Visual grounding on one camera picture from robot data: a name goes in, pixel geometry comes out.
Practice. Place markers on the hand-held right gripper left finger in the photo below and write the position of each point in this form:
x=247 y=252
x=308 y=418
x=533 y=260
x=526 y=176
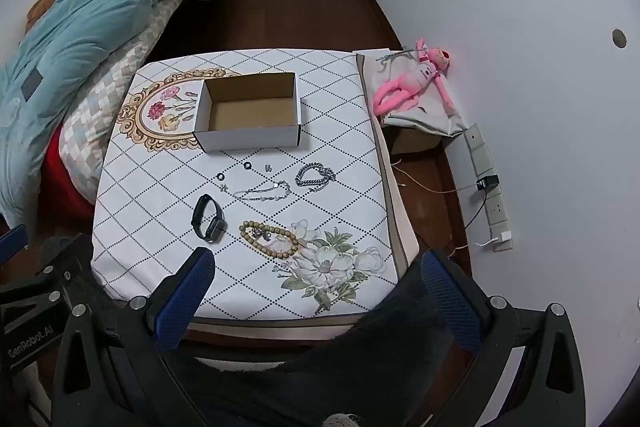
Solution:
x=186 y=294

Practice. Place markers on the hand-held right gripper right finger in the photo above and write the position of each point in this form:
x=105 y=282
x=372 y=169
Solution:
x=450 y=302

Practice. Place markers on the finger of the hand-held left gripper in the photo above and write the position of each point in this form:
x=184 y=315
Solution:
x=40 y=279
x=12 y=241

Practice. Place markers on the black smartwatch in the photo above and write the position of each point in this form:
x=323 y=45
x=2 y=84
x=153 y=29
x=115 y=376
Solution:
x=200 y=213

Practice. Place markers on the cardboard box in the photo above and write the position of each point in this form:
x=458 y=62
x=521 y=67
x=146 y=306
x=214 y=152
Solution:
x=250 y=138

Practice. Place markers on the red cloth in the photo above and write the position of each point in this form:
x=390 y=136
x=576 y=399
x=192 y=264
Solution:
x=65 y=187

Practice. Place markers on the white charger plug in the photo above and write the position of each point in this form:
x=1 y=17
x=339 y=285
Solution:
x=501 y=238

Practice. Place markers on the black charger plug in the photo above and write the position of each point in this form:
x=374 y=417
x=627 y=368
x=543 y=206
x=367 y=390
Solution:
x=487 y=183

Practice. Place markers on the grey power strip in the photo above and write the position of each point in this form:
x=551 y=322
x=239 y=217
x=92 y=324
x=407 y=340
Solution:
x=481 y=157

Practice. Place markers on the dark fleece clothing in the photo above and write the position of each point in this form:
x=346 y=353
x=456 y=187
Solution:
x=325 y=382

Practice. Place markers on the checkered patterned mattress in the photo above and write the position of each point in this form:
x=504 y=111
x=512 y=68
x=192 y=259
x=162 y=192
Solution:
x=115 y=97

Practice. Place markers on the pink plush toy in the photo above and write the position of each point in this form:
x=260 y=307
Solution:
x=415 y=77

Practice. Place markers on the floral diamond pattern tablecloth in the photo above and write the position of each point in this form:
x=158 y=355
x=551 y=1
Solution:
x=325 y=107

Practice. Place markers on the brown rounded object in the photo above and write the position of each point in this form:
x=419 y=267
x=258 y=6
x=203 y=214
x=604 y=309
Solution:
x=42 y=7

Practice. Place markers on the teal quilted duvet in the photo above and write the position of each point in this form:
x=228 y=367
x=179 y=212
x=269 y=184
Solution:
x=100 y=17

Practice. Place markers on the round wall cap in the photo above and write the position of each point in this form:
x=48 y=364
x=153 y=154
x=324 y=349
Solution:
x=619 y=37

